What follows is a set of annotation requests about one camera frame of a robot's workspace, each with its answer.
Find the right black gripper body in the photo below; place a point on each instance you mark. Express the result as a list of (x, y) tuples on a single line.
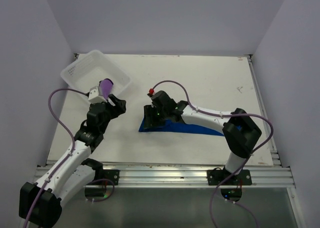
[(155, 116)]

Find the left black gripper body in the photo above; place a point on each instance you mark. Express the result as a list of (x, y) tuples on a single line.
[(108, 118)]

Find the blue towel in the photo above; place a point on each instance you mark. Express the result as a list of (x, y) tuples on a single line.
[(180, 128)]

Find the purple towel black trim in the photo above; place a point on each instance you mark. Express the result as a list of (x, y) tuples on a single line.
[(106, 87)]

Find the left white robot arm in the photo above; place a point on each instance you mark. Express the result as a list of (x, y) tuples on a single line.
[(42, 202)]

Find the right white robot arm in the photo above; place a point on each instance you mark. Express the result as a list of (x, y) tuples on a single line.
[(239, 130)]

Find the white plastic basket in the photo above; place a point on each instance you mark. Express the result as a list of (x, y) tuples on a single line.
[(86, 72)]

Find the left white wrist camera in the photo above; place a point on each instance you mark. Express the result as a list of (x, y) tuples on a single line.
[(95, 95)]

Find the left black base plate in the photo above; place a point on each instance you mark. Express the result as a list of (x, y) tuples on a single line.
[(110, 174)]

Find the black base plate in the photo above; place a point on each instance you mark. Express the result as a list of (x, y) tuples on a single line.
[(110, 174), (217, 175)]

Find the aluminium mounting rail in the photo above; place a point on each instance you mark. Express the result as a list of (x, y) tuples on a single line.
[(194, 176)]

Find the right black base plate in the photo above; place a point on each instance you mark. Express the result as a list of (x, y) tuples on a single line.
[(217, 175)]

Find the right side aluminium rail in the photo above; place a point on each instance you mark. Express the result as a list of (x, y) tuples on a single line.
[(273, 149)]

